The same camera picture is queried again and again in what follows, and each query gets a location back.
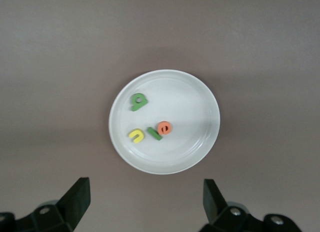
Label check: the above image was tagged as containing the beige plate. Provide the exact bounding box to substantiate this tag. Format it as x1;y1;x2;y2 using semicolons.
108;69;221;175

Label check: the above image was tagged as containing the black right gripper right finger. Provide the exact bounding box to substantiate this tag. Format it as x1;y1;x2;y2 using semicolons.
198;178;302;232

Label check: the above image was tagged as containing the orange foam letter e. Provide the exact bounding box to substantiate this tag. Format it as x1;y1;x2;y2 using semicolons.
157;121;173;135

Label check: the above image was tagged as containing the brown table cover sheet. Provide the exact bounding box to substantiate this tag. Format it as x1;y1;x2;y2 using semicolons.
0;0;320;232

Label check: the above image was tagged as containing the yellow foam letter u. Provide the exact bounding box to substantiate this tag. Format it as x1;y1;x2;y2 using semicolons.
128;128;145;144

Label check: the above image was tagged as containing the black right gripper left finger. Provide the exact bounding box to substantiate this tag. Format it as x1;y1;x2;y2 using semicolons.
0;177;91;232

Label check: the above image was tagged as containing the green foam letter a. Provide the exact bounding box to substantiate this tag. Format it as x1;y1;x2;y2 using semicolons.
130;93;149;112

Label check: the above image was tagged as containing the green foam letter l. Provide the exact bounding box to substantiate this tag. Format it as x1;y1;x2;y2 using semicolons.
146;127;163;142

